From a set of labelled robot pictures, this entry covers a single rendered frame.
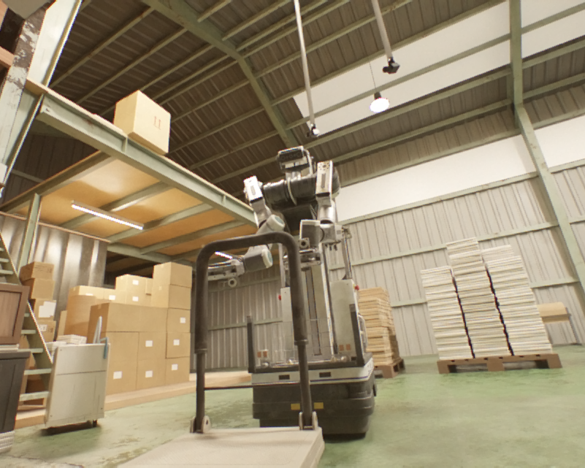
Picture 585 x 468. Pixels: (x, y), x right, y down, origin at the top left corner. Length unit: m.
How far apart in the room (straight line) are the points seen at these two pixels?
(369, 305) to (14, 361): 3.26
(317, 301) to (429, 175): 7.46
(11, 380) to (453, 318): 3.83
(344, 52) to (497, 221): 5.23
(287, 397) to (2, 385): 1.55
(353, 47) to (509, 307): 6.24
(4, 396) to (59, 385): 0.37
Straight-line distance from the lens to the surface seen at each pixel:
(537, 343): 4.11
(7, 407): 2.43
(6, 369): 2.42
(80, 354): 2.70
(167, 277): 5.06
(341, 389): 1.63
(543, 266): 8.54
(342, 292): 2.15
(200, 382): 1.06
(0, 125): 2.63
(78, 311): 4.96
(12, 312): 2.44
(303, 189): 1.90
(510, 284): 4.12
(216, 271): 1.22
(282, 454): 0.78
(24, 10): 1.74
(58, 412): 2.70
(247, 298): 10.21
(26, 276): 4.88
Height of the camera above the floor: 0.40
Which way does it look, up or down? 20 degrees up
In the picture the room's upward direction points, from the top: 5 degrees counter-clockwise
